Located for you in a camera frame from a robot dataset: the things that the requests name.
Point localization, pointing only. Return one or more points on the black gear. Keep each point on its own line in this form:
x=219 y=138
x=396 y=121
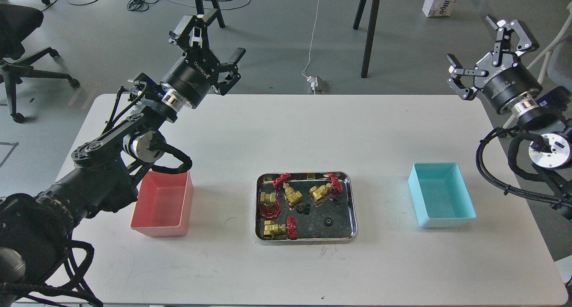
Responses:
x=304 y=209
x=328 y=221
x=337 y=199

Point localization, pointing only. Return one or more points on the brass valve top right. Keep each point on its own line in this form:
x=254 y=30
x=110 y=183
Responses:
x=319 y=193

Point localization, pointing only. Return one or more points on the light blue plastic box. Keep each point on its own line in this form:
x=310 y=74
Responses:
x=440 y=196

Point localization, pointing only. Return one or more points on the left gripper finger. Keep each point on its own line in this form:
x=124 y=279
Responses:
x=232 y=63
x=192 y=31

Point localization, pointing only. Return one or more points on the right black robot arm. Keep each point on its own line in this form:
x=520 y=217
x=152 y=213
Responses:
x=541 y=138

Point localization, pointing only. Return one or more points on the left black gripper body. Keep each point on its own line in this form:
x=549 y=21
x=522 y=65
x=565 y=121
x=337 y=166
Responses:
x=195 y=75

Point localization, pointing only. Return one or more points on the pink plastic box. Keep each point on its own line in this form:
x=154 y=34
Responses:
x=163 y=205

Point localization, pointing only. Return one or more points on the black table leg right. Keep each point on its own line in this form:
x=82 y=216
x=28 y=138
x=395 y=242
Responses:
x=374 y=10

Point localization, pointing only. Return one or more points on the white power adapter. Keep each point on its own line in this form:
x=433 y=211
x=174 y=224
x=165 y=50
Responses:
x=317 y=85

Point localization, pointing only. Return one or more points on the brass valve top left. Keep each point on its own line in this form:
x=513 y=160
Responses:
x=291 y=196

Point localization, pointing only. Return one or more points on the black office chair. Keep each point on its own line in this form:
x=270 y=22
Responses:
x=17 y=23

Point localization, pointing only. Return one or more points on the brass valve red handle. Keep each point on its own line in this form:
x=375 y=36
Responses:
x=269 y=206

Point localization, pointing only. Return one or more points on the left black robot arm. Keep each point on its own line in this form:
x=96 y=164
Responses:
x=39 y=258

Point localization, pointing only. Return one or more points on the metal tray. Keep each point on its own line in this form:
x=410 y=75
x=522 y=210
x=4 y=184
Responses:
x=310 y=227

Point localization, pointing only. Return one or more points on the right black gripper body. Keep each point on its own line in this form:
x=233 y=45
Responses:
x=503 y=84

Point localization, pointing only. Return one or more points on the brass valve bottom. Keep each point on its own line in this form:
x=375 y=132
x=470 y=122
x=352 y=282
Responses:
x=273 y=230

